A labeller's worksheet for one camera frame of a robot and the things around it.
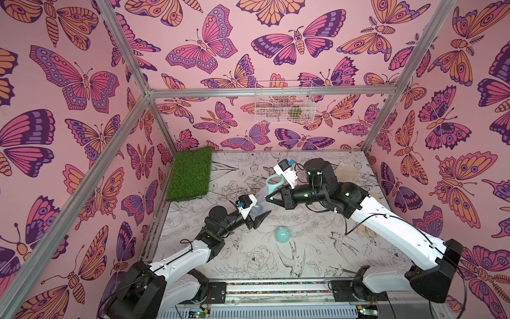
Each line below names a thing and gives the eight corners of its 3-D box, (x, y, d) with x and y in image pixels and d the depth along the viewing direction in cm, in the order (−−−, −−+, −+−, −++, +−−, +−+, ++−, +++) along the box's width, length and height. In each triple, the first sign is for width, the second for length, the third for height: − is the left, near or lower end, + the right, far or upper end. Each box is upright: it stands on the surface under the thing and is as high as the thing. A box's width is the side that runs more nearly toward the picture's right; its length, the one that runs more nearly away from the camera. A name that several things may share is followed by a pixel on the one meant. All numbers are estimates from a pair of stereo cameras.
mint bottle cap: (273, 237, 89) (273, 233, 86) (279, 229, 92) (280, 225, 88) (284, 246, 87) (285, 242, 83) (290, 237, 89) (291, 233, 86)
